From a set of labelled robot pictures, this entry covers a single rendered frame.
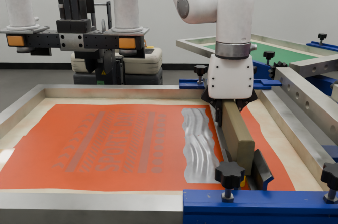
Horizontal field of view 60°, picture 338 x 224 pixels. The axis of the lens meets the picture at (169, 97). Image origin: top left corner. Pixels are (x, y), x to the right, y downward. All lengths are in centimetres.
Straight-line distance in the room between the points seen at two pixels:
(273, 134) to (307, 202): 30
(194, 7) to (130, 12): 54
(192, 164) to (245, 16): 32
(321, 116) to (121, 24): 76
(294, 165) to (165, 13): 394
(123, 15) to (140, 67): 65
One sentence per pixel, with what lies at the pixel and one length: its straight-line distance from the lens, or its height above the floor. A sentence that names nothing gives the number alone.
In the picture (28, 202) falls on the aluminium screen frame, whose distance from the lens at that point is 55.
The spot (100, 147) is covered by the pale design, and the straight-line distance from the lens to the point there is 72.
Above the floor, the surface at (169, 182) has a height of 96.
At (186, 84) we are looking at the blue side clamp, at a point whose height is 100.
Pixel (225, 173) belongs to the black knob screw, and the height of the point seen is 106.
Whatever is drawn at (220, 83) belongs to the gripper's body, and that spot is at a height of 111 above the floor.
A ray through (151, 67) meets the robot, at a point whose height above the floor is 84.
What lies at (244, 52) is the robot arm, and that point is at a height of 118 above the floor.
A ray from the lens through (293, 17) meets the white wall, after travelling 480.
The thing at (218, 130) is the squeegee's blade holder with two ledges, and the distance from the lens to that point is 70.
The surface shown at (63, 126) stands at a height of 96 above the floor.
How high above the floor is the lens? 132
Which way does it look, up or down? 22 degrees down
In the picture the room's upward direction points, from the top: straight up
